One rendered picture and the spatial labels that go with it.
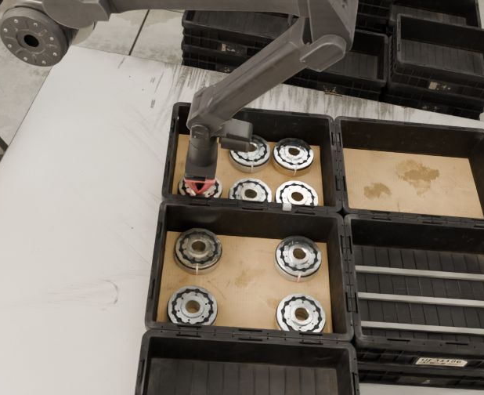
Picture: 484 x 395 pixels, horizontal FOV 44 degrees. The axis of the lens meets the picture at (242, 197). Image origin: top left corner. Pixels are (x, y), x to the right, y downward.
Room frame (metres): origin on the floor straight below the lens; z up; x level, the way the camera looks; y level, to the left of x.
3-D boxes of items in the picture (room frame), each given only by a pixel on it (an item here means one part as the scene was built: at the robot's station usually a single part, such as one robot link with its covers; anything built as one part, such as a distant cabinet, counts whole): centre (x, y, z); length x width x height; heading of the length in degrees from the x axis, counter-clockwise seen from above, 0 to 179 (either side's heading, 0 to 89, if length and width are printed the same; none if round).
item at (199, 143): (0.84, 0.09, 1.06); 0.07 x 0.06 x 0.07; 88
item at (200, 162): (0.84, 0.10, 1.00); 0.10 x 0.07 x 0.07; 5
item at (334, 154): (0.92, -0.01, 0.92); 0.40 x 0.30 x 0.02; 96
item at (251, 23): (1.94, 0.12, 0.37); 0.40 x 0.30 x 0.45; 88
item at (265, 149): (1.00, 0.00, 0.86); 0.10 x 0.10 x 0.01
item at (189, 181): (0.83, 0.10, 0.93); 0.07 x 0.07 x 0.09; 5
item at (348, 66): (1.93, -0.28, 0.31); 0.40 x 0.30 x 0.34; 88
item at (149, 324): (0.62, -0.04, 0.92); 0.40 x 0.30 x 0.02; 96
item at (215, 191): (0.84, 0.10, 0.88); 0.10 x 0.10 x 0.01
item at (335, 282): (0.62, -0.04, 0.87); 0.40 x 0.30 x 0.11; 96
